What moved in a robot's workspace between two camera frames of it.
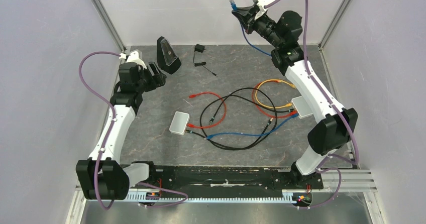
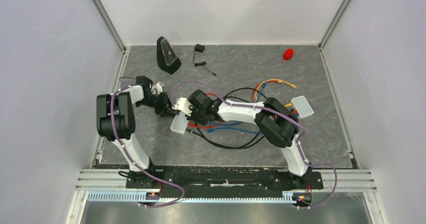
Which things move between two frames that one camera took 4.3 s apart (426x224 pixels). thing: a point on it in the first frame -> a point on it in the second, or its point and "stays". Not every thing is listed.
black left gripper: (157, 80) -> (166, 110)
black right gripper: (247, 17) -> (205, 122)
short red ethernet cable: (192, 125) stays
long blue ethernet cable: (255, 133) -> (211, 130)
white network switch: (301, 107) stays
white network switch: (179, 123) stays
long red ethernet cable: (291, 113) stays
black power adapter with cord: (200, 48) stays
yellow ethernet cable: (292, 85) stays
